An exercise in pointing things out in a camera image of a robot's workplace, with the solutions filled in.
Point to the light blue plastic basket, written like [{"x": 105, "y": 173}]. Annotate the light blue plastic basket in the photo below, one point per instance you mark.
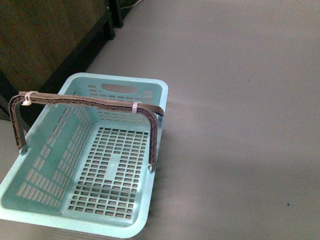
[{"x": 85, "y": 169}]

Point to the white zip tie right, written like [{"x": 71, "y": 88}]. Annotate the white zip tie right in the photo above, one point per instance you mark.
[{"x": 135, "y": 107}]

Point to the white zip tie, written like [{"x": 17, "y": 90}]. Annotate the white zip tie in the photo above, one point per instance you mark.
[
  {"x": 27, "y": 98},
  {"x": 135, "y": 107}
]

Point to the white zip tie left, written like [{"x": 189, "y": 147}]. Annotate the white zip tie left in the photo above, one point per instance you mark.
[{"x": 27, "y": 98}]

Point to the dark wooden display stand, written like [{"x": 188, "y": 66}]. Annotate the dark wooden display stand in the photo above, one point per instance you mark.
[{"x": 42, "y": 42}]

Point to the brown basket handle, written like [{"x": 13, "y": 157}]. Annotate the brown basket handle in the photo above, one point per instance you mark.
[{"x": 147, "y": 110}]

